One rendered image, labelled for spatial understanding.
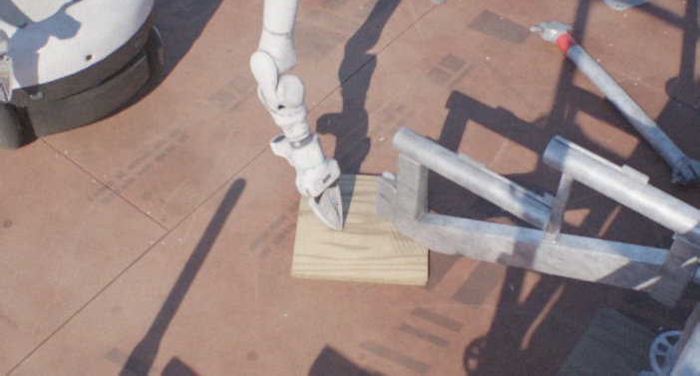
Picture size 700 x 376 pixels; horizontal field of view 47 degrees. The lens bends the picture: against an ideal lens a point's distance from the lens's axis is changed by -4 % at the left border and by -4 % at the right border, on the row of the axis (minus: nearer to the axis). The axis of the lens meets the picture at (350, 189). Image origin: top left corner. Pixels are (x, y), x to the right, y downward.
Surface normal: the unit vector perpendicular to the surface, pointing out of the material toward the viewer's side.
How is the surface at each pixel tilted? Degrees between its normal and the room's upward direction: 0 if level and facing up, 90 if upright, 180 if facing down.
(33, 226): 0
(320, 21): 0
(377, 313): 0
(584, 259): 90
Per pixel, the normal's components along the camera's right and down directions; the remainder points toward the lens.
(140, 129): 0.02, -0.65
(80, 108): 0.53, 0.65
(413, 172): -0.61, 0.59
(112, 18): 0.69, -0.05
